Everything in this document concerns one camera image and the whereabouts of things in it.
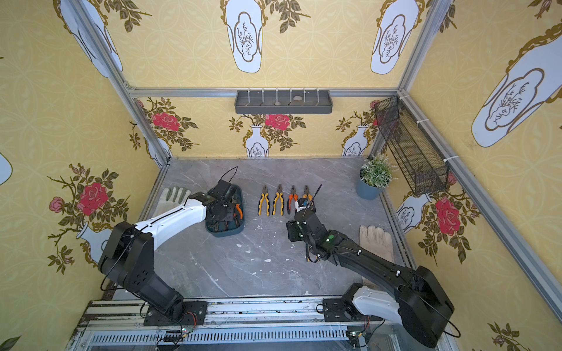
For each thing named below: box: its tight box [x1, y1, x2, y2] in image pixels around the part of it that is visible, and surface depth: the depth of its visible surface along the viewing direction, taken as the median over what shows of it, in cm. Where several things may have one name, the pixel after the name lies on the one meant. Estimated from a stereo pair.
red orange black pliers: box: [286, 185, 300, 215], surface depth 105 cm
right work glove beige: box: [358, 225, 395, 264], surface depth 94 cm
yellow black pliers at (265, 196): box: [257, 185, 271, 217], surface depth 105 cm
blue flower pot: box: [355, 179, 382, 201], surface depth 101 cm
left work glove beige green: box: [152, 186, 191, 218], surface depth 106 cm
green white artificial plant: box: [359, 151, 399, 189], surface depth 97 cm
